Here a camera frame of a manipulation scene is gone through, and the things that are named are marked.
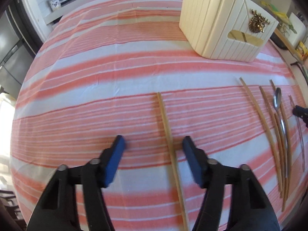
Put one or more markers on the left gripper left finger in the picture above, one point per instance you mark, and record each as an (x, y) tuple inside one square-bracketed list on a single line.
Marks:
[(57, 206)]

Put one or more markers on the grey refrigerator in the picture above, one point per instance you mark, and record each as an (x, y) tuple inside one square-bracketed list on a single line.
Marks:
[(18, 50)]

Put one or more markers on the wire basket with bags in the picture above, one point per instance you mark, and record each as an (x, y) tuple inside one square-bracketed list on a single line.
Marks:
[(285, 25)]

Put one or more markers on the yellow snack packet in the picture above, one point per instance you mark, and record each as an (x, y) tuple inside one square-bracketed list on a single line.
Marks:
[(301, 51)]

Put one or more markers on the pink striped tablecloth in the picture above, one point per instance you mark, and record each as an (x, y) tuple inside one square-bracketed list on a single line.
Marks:
[(97, 76)]

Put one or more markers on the cream utensil holder box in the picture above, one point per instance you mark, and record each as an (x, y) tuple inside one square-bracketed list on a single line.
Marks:
[(226, 29)]

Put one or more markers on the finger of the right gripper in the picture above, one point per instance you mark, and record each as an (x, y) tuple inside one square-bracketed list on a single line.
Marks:
[(302, 113)]

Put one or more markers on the thin chopstick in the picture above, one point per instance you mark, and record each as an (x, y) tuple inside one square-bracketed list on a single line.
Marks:
[(300, 132)]

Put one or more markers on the wooden chopstick short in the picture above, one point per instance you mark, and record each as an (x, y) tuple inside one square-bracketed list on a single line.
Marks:
[(281, 153)]

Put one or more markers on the white knife block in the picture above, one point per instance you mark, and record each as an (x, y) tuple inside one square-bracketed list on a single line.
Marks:
[(301, 31)]

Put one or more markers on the steel spoon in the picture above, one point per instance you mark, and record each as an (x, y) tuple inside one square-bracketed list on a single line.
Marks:
[(277, 99)]

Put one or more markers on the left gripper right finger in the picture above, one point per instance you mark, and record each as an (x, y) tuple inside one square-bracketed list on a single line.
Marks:
[(250, 208)]

